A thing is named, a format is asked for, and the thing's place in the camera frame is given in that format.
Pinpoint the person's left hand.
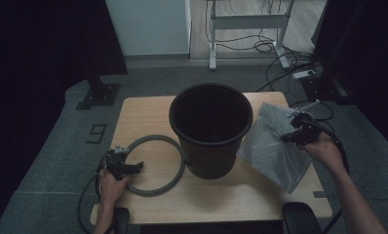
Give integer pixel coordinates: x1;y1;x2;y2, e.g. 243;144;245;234
98;169;132;204

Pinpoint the black cable loop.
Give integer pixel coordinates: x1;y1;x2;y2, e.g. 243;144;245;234
289;99;334;122

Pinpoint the person's right hand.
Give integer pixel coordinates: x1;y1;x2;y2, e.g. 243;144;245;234
295;131;346;174

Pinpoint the black plastic trash bin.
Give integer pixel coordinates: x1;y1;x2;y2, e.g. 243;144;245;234
168;82;254;180

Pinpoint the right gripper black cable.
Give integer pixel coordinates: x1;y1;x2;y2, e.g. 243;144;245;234
313;121;351;234

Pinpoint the black chair armrest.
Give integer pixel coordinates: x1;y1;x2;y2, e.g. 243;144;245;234
281;202;323;234
112;207;131;234

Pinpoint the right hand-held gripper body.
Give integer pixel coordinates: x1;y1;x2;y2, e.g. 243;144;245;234
288;99;322;145

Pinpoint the white cabinet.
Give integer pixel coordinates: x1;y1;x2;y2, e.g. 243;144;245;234
104;0;192;57

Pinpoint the white metal stand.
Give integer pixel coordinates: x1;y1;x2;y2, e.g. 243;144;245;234
206;0;295;71

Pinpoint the grey plastic trash bag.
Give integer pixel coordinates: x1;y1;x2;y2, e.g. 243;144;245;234
236;101;313;195

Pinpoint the white power strip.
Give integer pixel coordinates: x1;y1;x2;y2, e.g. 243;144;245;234
291;68;317;80

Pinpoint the black curtain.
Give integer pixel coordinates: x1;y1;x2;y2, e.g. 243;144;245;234
0;0;129;228
312;0;388;157

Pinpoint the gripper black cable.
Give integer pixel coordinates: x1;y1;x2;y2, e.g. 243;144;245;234
77;155;118;234
313;121;351;234

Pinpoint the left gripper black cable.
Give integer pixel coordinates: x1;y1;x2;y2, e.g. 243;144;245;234
77;155;118;234

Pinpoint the black stand base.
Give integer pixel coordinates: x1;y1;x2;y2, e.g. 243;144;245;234
300;76;356;105
74;75;122;111

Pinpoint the grey bin rim ring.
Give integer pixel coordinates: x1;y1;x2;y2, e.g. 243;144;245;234
122;134;186;198

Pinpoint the tangle of black floor cables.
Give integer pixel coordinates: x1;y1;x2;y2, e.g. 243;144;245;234
205;0;317;94

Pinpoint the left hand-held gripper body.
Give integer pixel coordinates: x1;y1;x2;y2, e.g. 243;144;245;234
103;146;130;180

